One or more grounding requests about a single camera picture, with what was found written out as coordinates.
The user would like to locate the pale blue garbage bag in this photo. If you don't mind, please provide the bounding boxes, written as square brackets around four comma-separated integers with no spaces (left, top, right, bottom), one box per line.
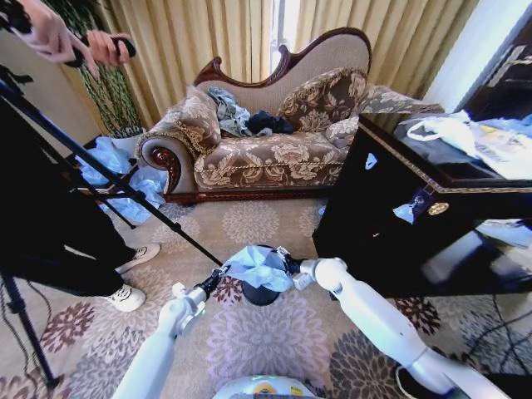
[223,244,295,294]

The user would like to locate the black round trash bin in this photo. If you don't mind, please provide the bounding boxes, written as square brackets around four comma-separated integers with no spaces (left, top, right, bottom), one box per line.
[239,244,294,308]

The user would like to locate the black hand controller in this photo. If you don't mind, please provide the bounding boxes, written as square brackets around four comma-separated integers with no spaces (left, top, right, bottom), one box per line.
[78,35,137,64]
[0,3,86,69]

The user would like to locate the crumpled pale blue bag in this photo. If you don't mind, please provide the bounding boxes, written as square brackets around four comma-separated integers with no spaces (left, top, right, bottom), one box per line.
[76,135,132,187]
[98,165,169,226]

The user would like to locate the white plastic bag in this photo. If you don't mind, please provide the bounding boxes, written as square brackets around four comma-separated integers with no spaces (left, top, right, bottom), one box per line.
[406,109,532,182]

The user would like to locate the person's left white shoe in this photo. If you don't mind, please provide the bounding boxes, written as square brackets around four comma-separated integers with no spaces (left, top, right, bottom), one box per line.
[115,243,161,275]

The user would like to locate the person's white shoe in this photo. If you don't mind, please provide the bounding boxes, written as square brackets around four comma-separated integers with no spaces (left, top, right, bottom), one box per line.
[115,243,161,275]
[102,283,147,313]

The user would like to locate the person's right white shoe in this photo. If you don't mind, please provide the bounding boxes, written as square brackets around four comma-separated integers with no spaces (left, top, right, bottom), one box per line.
[102,283,147,313]

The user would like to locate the floral brown chaise sofa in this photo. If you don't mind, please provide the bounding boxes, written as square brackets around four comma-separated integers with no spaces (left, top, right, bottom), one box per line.
[135,27,373,205]

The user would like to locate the glossy black cabinet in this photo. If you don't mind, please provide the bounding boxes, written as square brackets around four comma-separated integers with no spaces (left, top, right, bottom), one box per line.
[312,111,532,299]

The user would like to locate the white robot front shell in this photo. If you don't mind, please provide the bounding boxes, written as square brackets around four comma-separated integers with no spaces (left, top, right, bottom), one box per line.
[212,375,319,399]

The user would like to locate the pale blue paper scrap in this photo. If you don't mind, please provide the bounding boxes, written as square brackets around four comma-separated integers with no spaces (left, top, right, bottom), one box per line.
[392,195,426,226]

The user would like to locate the black tripod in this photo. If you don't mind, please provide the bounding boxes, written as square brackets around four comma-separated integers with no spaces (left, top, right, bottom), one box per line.
[0,64,225,390]

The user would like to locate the dark navy garment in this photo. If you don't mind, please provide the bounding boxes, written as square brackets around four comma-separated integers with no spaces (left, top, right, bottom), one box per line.
[246,109,296,136]

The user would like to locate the small beige floral cushion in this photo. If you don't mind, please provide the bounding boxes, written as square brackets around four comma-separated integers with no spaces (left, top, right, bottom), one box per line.
[324,116,361,151]

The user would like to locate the grey crumpled garment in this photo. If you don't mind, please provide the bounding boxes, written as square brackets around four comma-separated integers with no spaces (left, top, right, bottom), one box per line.
[206,86,255,139]

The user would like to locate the floral cushion with fringe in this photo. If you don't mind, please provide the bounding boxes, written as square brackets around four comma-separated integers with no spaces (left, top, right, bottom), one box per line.
[173,85,224,158]

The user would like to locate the large brown floral cushion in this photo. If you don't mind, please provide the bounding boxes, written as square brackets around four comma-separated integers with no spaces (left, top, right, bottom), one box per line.
[277,66,369,134]

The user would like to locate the white plant pot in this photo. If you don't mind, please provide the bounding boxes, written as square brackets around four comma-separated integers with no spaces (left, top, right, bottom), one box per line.
[110,131,146,166]

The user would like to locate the person's legs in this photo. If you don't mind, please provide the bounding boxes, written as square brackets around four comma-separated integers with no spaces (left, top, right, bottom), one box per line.
[0,96,139,298]

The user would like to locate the green artificial plant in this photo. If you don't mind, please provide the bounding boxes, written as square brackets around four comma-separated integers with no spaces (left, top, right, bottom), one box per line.
[41,0,145,139]

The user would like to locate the beige pleated curtain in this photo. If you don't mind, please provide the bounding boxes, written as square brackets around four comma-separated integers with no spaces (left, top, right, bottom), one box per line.
[290,0,481,110]
[62,0,276,131]

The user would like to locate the dark wooden furniture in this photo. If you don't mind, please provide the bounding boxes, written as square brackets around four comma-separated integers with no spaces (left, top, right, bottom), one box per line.
[460,16,532,124]

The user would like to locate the black floor cable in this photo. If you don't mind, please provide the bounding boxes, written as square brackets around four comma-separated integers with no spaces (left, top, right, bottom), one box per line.
[464,293,532,377]
[0,278,56,333]

